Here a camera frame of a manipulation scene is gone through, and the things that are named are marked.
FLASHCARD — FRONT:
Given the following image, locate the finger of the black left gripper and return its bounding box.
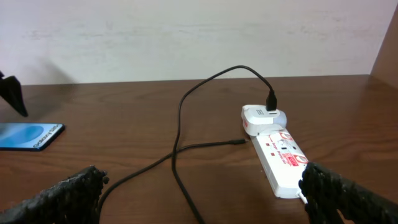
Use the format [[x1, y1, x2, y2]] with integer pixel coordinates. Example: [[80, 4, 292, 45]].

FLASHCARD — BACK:
[[1, 72, 28, 117]]

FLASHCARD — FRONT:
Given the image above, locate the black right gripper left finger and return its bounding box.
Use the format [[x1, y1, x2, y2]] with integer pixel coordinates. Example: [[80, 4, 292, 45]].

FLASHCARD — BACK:
[[1, 166, 109, 224]]

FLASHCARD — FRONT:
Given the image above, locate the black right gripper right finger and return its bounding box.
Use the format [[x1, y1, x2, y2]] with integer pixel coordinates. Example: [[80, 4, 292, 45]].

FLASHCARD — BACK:
[[298, 162, 397, 224]]

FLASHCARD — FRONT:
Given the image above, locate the blue Galaxy smartphone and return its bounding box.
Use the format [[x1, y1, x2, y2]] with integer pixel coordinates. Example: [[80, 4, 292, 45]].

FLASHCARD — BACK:
[[1, 123, 65, 152]]

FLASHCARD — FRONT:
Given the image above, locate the black USB charging cable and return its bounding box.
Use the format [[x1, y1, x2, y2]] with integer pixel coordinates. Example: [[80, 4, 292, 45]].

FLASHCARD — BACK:
[[96, 65, 278, 224]]

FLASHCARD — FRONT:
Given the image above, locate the white USB charger adapter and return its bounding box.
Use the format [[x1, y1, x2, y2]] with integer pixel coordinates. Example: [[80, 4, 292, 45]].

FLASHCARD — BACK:
[[241, 105, 287, 136]]

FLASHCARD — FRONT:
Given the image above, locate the white power strip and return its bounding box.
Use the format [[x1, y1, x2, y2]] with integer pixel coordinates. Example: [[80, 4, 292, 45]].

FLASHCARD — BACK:
[[249, 128, 308, 203]]

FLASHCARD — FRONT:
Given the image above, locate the white power strip cord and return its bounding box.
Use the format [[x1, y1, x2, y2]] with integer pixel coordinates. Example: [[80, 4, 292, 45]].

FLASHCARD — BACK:
[[295, 191, 308, 205]]

